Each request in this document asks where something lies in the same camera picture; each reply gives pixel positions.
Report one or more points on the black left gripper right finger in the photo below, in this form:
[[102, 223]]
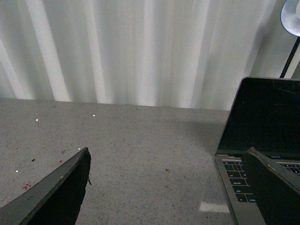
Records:
[[276, 189]]

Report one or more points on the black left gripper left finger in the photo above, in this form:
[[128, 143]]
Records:
[[56, 199]]

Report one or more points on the silver laptop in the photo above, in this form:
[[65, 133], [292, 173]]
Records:
[[265, 115]]

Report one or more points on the white pleated curtain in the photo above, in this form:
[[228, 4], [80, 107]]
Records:
[[181, 53]]

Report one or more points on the blue desk lamp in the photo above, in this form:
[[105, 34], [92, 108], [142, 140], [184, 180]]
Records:
[[290, 20]]

